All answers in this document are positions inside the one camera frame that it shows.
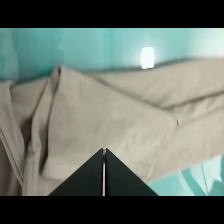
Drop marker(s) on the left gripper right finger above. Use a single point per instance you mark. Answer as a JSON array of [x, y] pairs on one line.
[[123, 180]]

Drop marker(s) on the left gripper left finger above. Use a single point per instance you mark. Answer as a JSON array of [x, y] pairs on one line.
[[87, 180]]

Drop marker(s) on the beige shirt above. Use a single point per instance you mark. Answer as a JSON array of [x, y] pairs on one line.
[[110, 113]]

